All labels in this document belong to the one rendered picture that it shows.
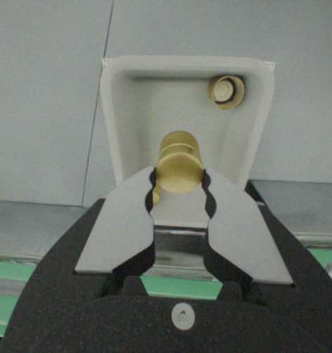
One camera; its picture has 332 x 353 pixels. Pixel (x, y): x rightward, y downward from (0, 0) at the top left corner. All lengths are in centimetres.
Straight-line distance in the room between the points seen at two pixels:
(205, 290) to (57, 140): 36
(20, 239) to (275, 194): 46
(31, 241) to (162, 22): 41
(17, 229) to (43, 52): 32
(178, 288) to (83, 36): 38
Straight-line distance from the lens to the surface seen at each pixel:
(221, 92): 25
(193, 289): 31
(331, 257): 30
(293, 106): 33
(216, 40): 28
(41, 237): 40
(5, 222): 48
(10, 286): 39
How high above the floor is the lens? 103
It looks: 57 degrees down
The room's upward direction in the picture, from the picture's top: 173 degrees counter-clockwise
